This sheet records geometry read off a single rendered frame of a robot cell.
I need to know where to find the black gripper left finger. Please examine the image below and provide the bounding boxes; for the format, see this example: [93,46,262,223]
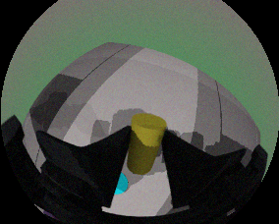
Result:
[35,126,133,208]

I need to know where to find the yellow cylinder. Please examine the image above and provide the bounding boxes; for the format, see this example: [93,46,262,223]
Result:
[128,113,168,175]

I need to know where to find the cyan circle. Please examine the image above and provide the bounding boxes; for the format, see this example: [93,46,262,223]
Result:
[115,172,128,194]

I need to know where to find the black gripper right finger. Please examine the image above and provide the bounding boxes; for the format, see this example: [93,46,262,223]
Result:
[161,131,248,208]

